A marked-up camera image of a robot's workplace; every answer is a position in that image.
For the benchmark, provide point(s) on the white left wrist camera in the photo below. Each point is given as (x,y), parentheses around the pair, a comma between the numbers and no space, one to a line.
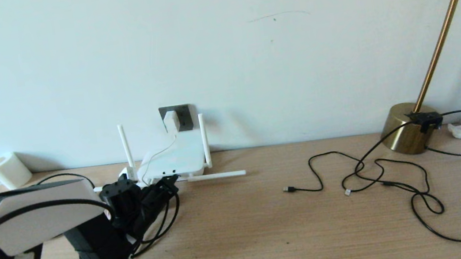
(124,174)

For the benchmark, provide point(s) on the white wifi router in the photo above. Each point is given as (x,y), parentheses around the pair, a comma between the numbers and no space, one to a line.
(174,159)

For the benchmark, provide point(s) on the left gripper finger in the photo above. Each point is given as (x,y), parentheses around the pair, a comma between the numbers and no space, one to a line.
(165,181)
(173,189)

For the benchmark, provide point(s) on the white power adapter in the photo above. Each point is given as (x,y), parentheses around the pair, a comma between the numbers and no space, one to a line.
(171,121)

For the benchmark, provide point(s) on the grey wall socket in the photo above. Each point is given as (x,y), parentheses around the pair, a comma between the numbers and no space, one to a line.
(186,118)

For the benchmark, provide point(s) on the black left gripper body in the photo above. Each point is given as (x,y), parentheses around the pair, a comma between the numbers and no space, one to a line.
(151,206)

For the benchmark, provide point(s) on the white paper roll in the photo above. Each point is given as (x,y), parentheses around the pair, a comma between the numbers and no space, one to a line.
(11,171)

